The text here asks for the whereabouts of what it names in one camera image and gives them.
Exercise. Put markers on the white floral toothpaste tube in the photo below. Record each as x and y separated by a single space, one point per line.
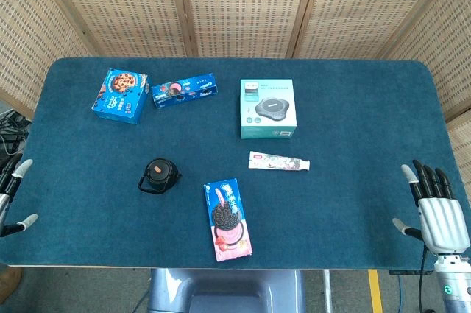
277 161

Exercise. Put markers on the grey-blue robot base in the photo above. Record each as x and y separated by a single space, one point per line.
224 291

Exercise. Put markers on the teal speakerphone box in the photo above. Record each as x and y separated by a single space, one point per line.
268 108

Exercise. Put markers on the blue table mat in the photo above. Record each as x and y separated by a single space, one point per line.
331 199

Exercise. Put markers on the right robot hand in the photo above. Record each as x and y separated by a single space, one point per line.
439 213

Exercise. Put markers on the small black teapot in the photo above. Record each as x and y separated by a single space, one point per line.
159 175

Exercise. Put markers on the pink strawberry Oreo box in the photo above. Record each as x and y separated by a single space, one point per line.
228 219

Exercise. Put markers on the long blue Oreo box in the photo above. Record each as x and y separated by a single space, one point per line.
184 90

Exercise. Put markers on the blue chocolate chip cookie box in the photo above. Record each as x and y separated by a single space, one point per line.
119 95

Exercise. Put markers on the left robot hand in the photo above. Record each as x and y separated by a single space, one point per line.
7 180

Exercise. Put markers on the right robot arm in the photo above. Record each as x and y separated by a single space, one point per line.
454 283

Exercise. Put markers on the woven bamboo folding screen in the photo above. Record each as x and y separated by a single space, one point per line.
235 7

